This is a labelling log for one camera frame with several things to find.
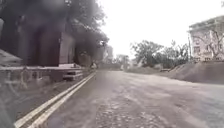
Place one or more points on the grey asphalt road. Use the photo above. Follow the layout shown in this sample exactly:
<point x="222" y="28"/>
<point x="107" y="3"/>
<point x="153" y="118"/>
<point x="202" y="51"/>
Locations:
<point x="133" y="100"/>

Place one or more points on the group of trees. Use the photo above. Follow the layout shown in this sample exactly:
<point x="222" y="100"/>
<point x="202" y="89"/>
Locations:
<point x="156" y="53"/>

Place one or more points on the dark building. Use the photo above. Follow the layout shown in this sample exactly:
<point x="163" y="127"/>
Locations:
<point x="40" y="40"/>

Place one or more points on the earth bank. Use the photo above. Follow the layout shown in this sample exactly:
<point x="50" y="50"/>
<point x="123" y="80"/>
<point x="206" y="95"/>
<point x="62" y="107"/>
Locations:
<point x="196" y="71"/>

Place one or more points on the pale building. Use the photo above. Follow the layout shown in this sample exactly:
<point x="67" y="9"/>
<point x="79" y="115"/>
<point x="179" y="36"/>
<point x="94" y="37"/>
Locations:
<point x="208" y="40"/>

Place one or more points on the low concrete wall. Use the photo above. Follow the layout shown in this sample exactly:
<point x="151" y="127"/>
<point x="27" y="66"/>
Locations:
<point x="33" y="74"/>

